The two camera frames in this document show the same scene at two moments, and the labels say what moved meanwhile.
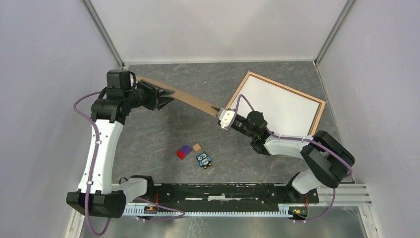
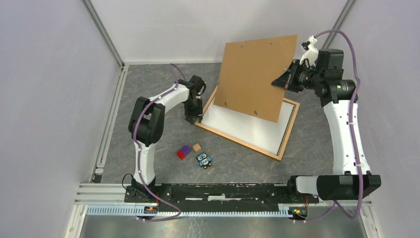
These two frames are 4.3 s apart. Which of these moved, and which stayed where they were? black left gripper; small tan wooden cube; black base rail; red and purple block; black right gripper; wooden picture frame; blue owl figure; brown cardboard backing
Moved: wooden picture frame; black right gripper; brown cardboard backing; black left gripper
Stayed: blue owl figure; small tan wooden cube; black base rail; red and purple block
